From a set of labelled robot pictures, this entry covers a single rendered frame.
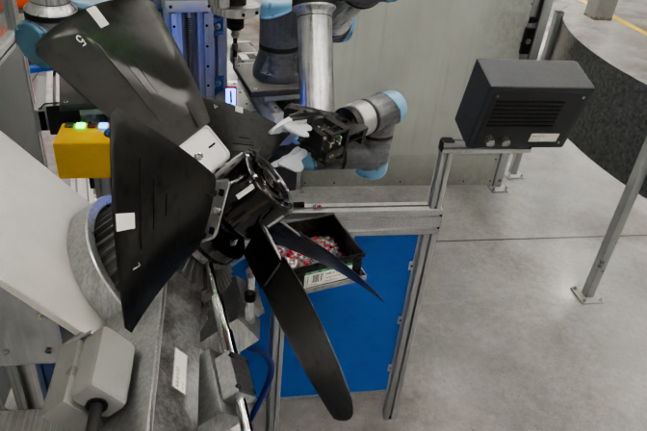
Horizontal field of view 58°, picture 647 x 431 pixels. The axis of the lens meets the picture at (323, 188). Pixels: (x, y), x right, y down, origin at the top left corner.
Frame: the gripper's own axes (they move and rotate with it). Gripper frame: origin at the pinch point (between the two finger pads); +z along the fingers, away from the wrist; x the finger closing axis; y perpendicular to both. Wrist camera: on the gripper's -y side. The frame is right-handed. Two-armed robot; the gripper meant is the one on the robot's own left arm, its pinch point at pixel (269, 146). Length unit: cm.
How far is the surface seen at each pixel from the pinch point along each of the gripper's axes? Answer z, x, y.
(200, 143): 18.8, -9.5, 4.4
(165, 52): 18.0, -19.8, -6.4
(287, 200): 10.8, -2.9, 16.5
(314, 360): 21.0, 8.7, 35.6
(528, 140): -66, 9, 22
